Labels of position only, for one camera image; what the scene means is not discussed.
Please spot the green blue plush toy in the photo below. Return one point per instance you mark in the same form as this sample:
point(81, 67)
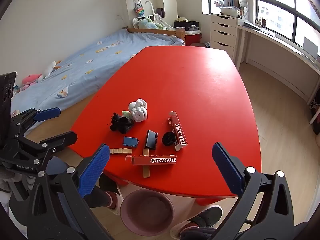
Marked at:
point(148, 24)

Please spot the pink round bin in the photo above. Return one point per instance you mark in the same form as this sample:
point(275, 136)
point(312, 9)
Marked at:
point(147, 212)

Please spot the colourful hanging bag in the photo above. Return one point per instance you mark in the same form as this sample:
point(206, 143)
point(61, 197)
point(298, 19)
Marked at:
point(139, 11)

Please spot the person's right foot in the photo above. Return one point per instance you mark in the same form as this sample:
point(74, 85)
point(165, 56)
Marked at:
point(200, 221)

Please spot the row of books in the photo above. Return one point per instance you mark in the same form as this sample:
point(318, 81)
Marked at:
point(236, 1)

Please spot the large black framed window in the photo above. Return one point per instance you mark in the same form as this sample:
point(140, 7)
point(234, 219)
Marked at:
point(292, 12)

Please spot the small green wrapper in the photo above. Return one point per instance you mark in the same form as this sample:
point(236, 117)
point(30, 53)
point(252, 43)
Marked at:
point(125, 114)

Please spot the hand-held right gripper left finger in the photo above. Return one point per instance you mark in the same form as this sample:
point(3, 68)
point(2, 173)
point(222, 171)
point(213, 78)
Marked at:
point(93, 171)

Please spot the pink plush toy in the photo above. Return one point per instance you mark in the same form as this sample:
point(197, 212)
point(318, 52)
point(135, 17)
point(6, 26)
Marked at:
point(31, 81)

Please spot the white plush toy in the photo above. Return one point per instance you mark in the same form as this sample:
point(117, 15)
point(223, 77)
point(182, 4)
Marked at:
point(48, 70)

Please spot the white lidded container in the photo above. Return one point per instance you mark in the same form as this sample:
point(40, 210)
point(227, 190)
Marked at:
point(228, 12)

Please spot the white rolled socks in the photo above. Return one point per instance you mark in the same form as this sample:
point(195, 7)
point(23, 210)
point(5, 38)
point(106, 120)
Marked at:
point(138, 111)

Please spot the short red cardboard box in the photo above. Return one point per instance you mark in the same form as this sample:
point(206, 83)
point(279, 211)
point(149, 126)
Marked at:
point(178, 132)

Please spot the flat wooden stick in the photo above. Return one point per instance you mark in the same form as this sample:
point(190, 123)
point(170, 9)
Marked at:
point(146, 171)

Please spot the black storage box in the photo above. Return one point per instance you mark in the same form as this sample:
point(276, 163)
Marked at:
point(183, 25)

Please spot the wooden bed frame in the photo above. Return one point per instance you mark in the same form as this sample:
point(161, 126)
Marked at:
point(155, 30)

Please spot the person's left foot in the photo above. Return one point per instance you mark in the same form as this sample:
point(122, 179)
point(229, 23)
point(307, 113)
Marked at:
point(110, 200)

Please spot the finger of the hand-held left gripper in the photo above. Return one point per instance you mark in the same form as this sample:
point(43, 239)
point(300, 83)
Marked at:
point(61, 139)
point(47, 113)

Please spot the black plastic holder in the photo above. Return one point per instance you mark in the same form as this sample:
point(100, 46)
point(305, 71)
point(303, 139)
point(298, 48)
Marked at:
point(150, 140)

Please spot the white drawer unit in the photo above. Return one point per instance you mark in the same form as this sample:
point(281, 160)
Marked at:
point(222, 36)

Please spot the black cloth ball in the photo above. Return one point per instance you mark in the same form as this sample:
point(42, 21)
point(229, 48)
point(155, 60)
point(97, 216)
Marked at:
point(168, 138)

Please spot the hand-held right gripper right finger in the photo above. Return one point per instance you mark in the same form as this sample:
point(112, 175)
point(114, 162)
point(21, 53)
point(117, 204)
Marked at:
point(227, 167)

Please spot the white desk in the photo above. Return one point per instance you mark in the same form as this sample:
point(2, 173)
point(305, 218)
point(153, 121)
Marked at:
point(275, 40)

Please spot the white flat board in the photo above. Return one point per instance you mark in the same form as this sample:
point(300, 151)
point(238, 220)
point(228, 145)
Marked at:
point(311, 46)

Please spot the black cloth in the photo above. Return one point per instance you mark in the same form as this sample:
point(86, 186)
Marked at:
point(121, 125)

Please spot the long red cardboard box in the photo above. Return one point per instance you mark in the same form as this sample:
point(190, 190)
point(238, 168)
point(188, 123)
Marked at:
point(155, 160)

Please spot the person's foot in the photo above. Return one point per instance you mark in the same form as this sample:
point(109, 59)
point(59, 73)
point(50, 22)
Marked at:
point(110, 200)
point(200, 221)

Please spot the blue plastic holder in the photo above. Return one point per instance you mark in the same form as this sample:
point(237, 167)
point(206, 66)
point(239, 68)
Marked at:
point(131, 141)

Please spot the segmented wooden strip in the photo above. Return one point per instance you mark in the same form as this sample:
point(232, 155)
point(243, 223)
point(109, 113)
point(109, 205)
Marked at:
point(120, 151)

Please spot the bed with blue sheet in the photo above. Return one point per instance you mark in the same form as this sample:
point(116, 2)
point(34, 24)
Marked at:
point(87, 62)

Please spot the red and white cooler box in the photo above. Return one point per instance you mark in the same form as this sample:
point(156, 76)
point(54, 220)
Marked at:
point(192, 38)

